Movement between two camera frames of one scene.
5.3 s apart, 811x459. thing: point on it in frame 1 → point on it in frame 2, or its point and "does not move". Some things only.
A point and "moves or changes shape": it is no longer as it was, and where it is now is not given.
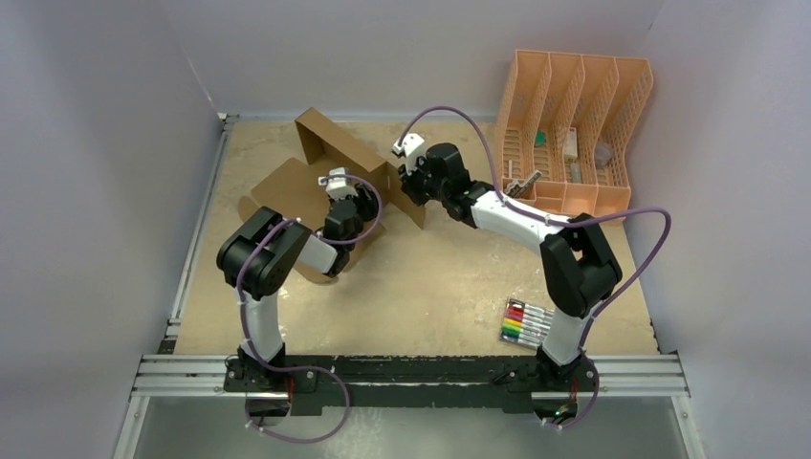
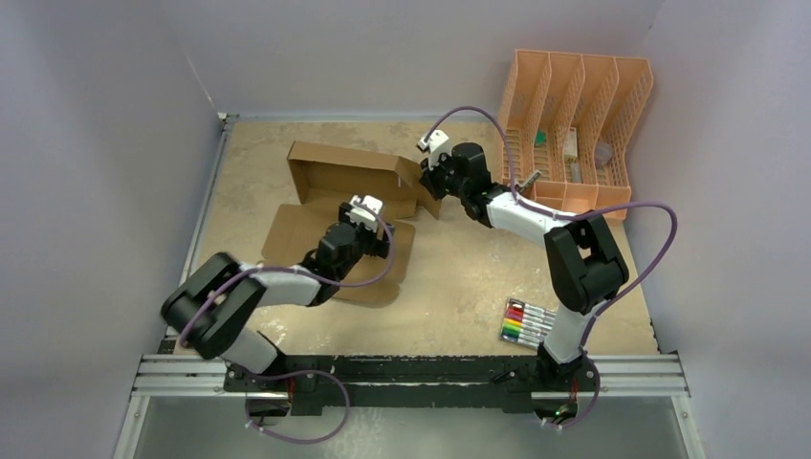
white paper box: (570, 145) does not move
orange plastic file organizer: (567, 117) does not move
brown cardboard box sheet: (293, 191) moves or changes shape
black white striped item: (515, 190) does not move
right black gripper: (410, 175) → (432, 179)
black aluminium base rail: (411, 385) does not move
